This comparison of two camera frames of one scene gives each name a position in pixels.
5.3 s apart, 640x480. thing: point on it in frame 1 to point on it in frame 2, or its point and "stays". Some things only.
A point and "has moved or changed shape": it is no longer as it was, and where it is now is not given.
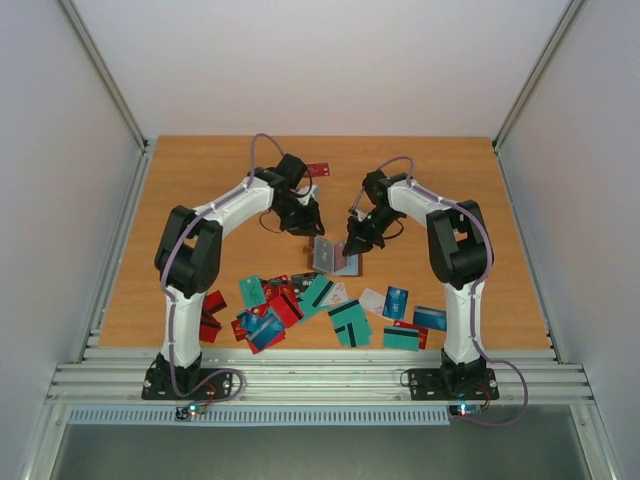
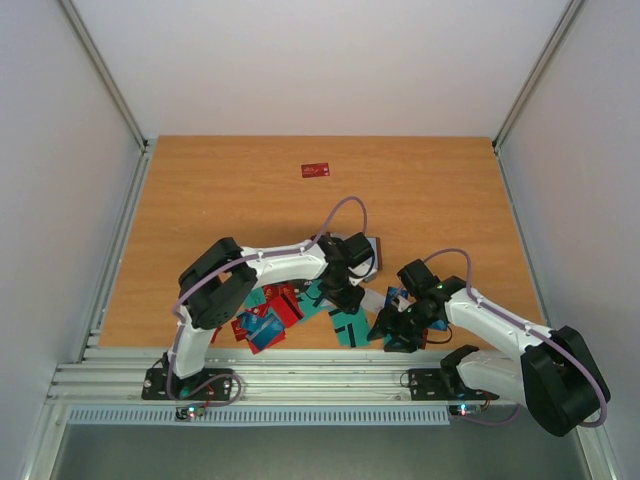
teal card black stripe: x=349 y=322 stays
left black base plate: x=158 y=382 stays
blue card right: x=395 y=303 stays
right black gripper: x=368 y=228 to x=400 y=325
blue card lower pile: x=265 y=331 stays
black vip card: x=302 y=281 stays
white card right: x=372 y=301 stays
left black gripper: x=308 y=225 to x=348 y=303
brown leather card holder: x=328 y=255 has moved or changed shape
